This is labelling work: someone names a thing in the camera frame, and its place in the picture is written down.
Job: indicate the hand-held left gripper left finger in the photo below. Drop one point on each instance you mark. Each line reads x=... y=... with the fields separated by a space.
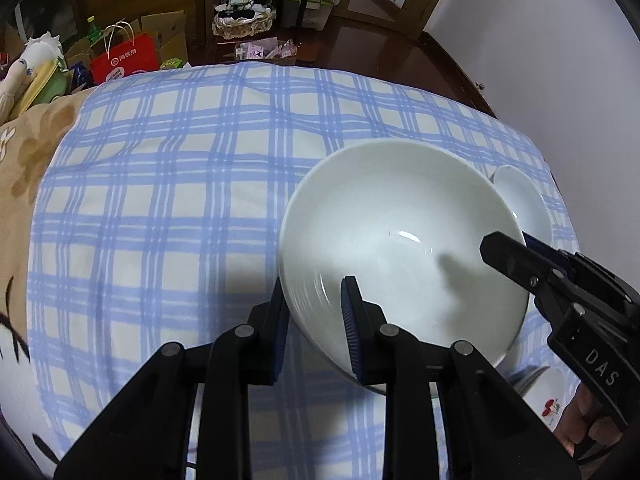
x=280 y=330

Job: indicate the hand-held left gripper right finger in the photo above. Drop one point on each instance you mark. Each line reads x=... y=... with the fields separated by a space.
x=350 y=330

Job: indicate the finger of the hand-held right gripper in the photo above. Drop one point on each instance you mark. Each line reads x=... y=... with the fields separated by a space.
x=542 y=247
x=515 y=260

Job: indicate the bowl with red seal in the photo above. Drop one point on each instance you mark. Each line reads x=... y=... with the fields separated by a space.
x=525 y=200

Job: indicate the white bowl with red cherries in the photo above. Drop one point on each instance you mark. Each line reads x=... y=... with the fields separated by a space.
x=547 y=385

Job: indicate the plain white bowl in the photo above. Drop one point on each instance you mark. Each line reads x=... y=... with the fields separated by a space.
x=400 y=195

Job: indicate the person's right hand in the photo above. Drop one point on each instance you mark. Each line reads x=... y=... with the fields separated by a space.
x=575 y=425

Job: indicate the blue plaid cloth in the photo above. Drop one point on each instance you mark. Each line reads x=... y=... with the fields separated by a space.
x=175 y=185

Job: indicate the pink plastic packet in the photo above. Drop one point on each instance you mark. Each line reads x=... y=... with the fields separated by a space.
x=265 y=51

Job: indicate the wicker basket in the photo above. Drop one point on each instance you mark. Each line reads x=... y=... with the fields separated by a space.
x=245 y=27

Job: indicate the red paper bag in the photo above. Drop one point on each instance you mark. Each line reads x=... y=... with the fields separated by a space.
x=127 y=62

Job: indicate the plastic storage box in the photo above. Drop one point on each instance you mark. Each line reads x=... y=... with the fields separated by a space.
x=320 y=12

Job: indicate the cardboard box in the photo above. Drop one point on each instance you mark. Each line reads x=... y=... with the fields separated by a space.
x=82 y=52
x=167 y=35

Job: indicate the brown floral bedsheet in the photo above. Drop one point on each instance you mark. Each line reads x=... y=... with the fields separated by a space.
x=35 y=125

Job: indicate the yellow green soft item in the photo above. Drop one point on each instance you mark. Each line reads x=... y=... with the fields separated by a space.
x=47 y=85

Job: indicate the green bottle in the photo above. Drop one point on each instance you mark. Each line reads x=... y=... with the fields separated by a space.
x=93 y=30

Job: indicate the white plush toy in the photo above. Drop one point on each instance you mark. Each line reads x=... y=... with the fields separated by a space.
x=42 y=47

